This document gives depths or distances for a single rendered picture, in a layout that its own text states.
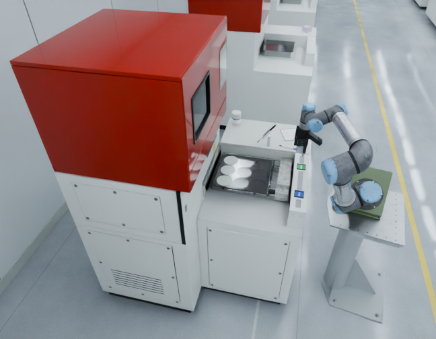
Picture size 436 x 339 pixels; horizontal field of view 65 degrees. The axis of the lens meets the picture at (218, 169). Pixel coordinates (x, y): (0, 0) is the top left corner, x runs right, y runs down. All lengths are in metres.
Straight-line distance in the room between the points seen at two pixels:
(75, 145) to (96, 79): 0.41
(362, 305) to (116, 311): 1.78
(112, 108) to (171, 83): 0.31
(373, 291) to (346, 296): 0.20
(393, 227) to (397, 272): 0.94
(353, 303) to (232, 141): 1.47
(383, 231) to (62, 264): 2.40
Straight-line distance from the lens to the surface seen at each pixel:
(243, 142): 2.43
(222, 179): 2.21
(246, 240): 2.12
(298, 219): 2.02
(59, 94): 1.63
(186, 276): 2.22
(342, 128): 1.82
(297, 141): 2.11
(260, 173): 2.27
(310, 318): 2.72
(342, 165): 1.62
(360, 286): 2.90
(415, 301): 3.06
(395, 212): 2.36
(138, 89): 1.41
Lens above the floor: 2.36
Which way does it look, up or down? 40 degrees down
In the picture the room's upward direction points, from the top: 1 degrees counter-clockwise
